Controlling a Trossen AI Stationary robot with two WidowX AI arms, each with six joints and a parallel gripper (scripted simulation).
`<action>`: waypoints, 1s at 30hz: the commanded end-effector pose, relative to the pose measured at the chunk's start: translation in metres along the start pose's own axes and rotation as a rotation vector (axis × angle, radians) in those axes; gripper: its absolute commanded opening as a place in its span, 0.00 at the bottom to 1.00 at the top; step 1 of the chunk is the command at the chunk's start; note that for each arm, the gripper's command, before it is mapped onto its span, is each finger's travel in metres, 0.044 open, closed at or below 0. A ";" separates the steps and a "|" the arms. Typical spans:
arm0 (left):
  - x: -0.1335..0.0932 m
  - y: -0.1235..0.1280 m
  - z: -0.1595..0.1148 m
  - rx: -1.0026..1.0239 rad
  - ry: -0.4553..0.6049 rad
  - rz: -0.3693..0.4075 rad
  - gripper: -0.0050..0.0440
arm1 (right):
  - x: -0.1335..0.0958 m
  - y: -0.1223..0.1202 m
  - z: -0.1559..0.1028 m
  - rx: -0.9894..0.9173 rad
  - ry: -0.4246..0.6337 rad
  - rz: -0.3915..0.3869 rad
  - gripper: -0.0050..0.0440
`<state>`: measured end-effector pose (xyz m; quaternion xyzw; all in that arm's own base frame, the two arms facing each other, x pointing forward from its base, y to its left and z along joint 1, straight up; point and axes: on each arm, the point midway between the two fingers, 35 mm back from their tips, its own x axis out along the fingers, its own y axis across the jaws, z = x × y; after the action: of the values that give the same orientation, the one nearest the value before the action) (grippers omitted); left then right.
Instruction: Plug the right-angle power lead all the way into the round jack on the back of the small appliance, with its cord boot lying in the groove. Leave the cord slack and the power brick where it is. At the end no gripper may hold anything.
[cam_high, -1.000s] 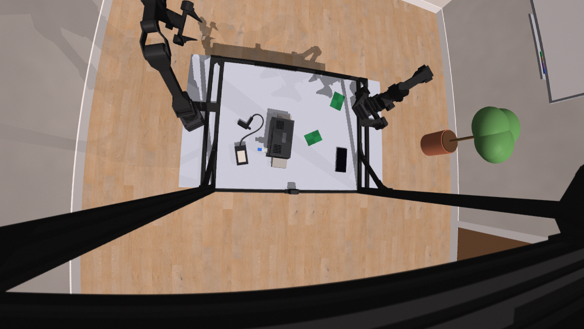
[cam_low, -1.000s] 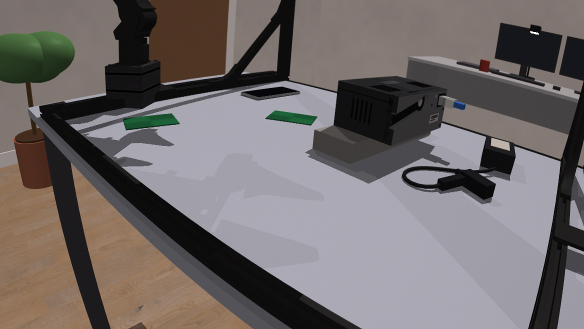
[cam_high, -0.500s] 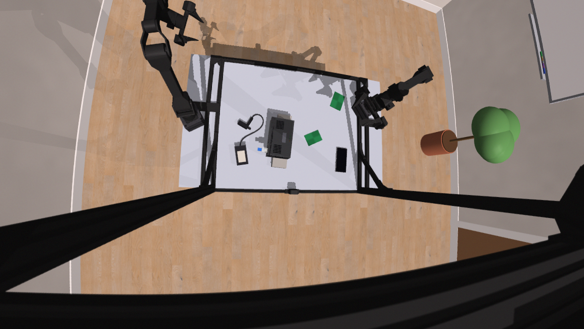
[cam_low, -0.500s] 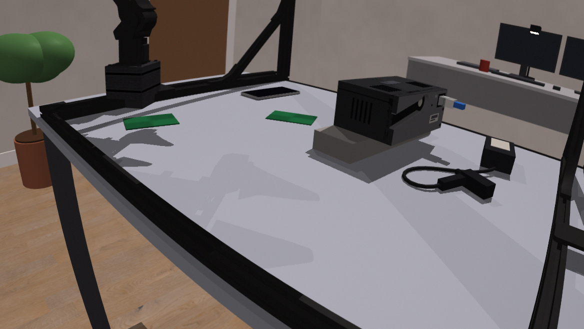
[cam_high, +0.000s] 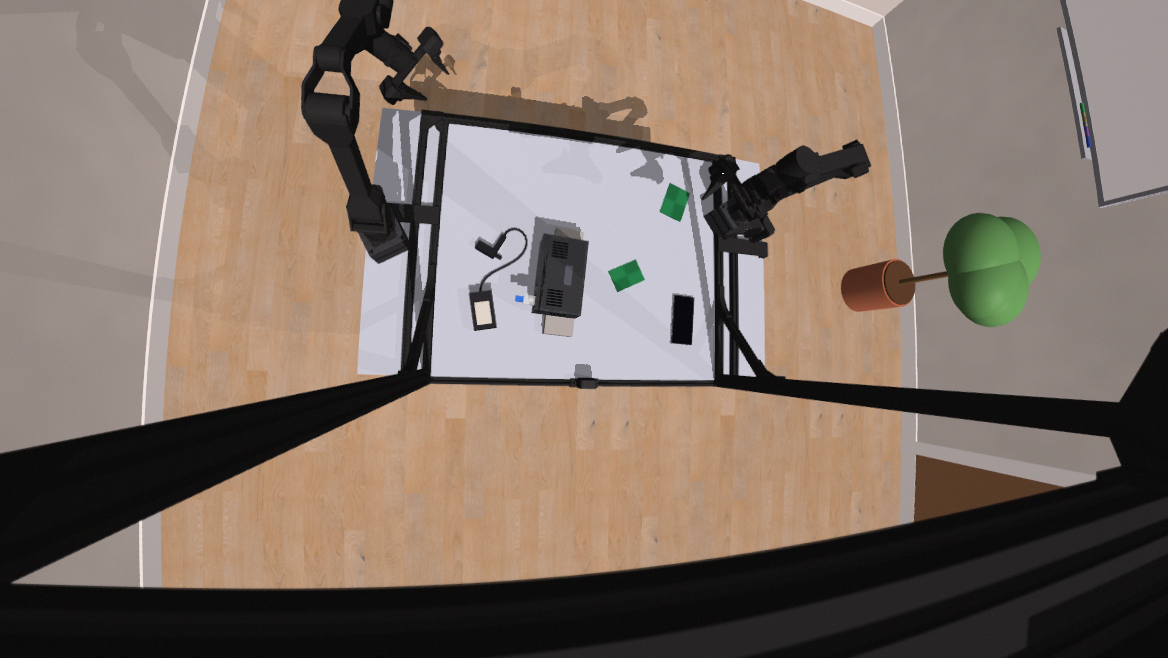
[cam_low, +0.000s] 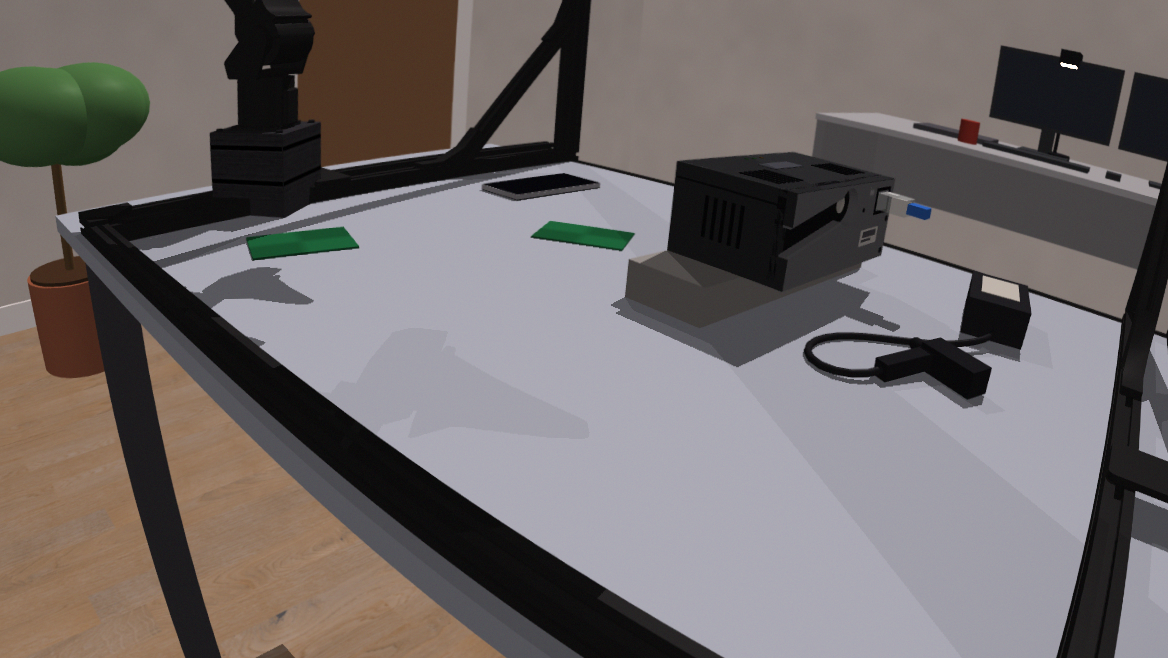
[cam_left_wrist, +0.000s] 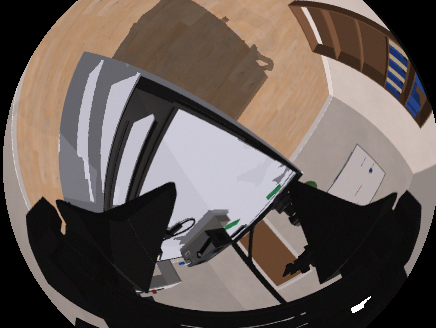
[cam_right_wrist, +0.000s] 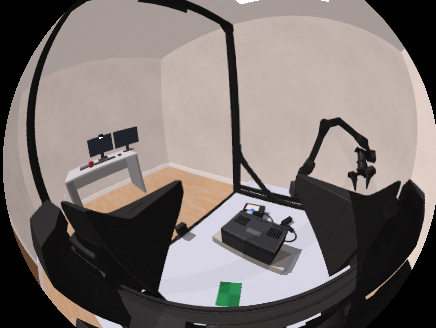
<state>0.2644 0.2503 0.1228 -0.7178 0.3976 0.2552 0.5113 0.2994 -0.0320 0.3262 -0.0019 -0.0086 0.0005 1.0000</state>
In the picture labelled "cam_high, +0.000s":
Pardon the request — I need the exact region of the small black appliance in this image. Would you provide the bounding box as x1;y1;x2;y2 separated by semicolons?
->
515;227;589;337

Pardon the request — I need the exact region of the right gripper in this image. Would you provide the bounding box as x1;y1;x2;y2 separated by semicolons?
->
701;154;776;243

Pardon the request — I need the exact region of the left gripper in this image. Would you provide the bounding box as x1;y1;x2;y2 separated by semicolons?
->
378;27;449;105

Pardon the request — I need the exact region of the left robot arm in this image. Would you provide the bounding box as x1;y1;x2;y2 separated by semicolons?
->
301;0;396;247

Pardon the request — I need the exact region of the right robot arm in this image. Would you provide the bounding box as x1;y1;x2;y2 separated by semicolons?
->
726;140;871;226

